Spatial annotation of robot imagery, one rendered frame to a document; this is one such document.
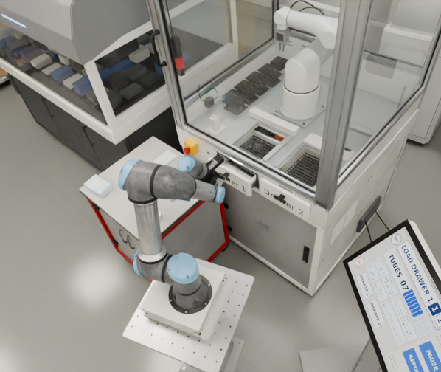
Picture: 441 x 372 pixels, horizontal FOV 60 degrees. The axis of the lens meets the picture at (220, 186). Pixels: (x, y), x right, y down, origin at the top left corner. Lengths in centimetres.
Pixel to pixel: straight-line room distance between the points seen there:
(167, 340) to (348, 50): 129
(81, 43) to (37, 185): 187
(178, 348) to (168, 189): 73
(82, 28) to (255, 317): 191
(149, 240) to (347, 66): 91
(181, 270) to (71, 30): 128
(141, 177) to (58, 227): 208
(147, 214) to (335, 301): 157
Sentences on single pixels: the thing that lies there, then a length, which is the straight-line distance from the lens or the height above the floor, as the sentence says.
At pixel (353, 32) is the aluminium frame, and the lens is 125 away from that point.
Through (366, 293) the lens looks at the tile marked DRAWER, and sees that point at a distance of 154.
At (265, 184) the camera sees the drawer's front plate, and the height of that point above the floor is 91.
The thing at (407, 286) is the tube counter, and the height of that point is 112.
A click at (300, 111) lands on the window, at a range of 153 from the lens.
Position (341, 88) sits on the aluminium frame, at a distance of 135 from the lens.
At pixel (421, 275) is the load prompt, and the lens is 143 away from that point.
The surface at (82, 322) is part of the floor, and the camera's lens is 278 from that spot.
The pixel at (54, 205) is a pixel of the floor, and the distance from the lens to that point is 348.
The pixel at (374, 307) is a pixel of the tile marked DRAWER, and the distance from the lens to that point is 151.
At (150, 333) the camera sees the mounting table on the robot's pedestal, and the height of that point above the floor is 76.
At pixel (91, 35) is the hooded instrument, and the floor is 148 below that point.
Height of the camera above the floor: 234
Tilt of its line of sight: 48 degrees down
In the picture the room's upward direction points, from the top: 8 degrees counter-clockwise
